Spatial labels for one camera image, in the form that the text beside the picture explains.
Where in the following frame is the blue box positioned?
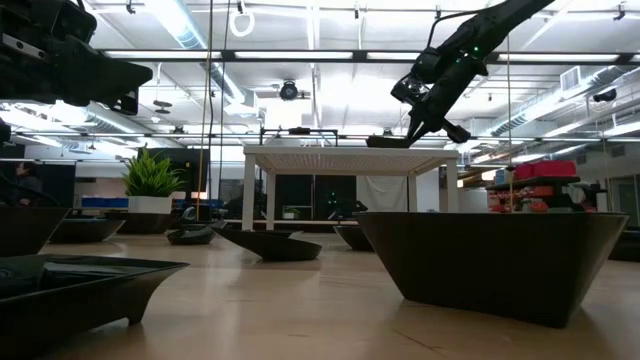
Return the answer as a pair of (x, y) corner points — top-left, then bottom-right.
(79, 195), (130, 209)

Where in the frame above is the white cable ring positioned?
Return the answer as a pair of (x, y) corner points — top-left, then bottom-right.
(229, 8), (256, 39)

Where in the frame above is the yellow hanging cable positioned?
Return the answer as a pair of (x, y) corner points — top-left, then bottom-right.
(196, 0), (215, 221)

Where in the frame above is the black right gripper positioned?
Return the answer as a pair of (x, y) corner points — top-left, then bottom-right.
(406, 49), (489, 145)

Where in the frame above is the green plant in white pot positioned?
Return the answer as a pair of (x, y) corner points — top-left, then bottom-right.
(122, 147), (184, 215)

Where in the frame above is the person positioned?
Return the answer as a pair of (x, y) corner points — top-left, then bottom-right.
(13, 160), (45, 208)

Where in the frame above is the black teardrop plate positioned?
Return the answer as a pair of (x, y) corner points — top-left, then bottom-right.
(213, 226), (324, 263)
(166, 222), (219, 247)
(607, 228), (640, 263)

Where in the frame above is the white hanging cloth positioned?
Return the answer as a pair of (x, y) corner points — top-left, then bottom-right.
(355, 174), (410, 213)

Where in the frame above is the black small square plate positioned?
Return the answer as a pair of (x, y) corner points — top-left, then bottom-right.
(252, 228), (305, 239)
(0, 253), (190, 354)

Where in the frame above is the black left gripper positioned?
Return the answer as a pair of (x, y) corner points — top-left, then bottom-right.
(0, 0), (154, 116)

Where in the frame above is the brown hanging cable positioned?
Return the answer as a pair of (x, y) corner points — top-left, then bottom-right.
(504, 34), (515, 212)

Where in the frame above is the white ceiling vent unit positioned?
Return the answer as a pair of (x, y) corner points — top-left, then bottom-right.
(559, 66), (582, 92)

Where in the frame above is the black leaf-shaped plate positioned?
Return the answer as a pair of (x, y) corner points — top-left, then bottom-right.
(48, 217), (126, 245)
(333, 224), (375, 253)

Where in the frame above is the white perforated metal shelf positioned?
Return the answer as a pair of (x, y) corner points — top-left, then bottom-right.
(242, 144), (460, 232)

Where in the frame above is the black overhead beam with lights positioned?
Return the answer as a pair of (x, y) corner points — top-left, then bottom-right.
(97, 48), (640, 65)

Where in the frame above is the dark monitor screen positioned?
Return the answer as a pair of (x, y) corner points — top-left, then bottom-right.
(142, 147), (211, 199)

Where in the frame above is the rack with red bins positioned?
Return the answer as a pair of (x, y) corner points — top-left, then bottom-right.
(485, 159), (601, 215)

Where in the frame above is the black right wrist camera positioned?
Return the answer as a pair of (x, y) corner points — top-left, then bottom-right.
(410, 45), (446, 84)

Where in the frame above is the silver ceiling duct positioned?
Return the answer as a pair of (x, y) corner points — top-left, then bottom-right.
(149, 0), (261, 116)

